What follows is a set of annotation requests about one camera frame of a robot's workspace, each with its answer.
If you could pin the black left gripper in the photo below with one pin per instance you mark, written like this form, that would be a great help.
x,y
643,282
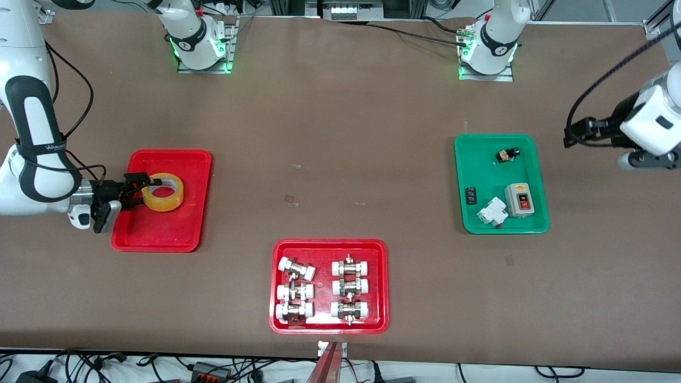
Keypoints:
x,y
609,129

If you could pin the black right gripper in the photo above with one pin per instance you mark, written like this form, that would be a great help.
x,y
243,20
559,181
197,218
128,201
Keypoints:
x,y
108,190

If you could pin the clear yellowish tape roll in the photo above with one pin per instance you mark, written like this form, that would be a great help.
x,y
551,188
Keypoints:
x,y
170,203

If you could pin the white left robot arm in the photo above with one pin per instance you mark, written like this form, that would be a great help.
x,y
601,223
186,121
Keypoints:
x,y
497,37

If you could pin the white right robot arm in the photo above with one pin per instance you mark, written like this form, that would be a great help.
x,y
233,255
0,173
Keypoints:
x,y
32,133

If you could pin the red plastic tray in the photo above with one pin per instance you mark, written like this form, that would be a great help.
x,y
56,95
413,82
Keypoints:
x,y
159,229

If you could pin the green plastic tray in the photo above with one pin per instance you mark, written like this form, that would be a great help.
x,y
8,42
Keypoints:
x,y
479,165

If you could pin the red tray holding valves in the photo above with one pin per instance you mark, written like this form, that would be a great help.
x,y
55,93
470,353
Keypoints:
x,y
324,327

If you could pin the black buzzer with orange label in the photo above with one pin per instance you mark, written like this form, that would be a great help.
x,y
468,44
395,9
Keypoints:
x,y
507,155

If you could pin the white circuit breaker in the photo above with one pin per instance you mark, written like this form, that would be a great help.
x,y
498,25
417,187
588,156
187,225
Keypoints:
x,y
492,211

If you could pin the black cylindrical capacitor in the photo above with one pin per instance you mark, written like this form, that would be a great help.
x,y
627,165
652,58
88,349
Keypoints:
x,y
471,194

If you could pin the metal valve with white ends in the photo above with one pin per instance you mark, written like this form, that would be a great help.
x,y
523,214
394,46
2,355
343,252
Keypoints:
x,y
296,268
294,311
349,309
294,291
350,267
350,287

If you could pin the grey power strip orange switches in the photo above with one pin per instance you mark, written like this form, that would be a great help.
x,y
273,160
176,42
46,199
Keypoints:
x,y
210,371

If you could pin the black power adapter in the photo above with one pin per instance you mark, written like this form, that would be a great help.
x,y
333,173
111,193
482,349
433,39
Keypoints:
x,y
34,376

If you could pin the white power strip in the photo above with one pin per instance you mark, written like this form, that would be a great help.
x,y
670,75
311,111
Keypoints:
x,y
355,11

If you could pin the grey on-off switch box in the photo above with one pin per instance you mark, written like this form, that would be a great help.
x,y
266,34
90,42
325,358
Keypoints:
x,y
519,200

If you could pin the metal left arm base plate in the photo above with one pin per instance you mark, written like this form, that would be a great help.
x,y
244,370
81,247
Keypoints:
x,y
508,77

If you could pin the aluminium profile rail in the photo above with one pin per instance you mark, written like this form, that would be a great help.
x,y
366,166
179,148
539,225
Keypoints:
x,y
657,24

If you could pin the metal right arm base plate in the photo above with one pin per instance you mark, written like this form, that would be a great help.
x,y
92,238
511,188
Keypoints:
x,y
233,48

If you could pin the aluminium frame structure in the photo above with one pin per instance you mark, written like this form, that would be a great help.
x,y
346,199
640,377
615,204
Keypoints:
x,y
287,8

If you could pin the reddish aluminium camera post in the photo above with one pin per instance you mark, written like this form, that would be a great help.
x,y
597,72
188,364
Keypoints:
x,y
327,367

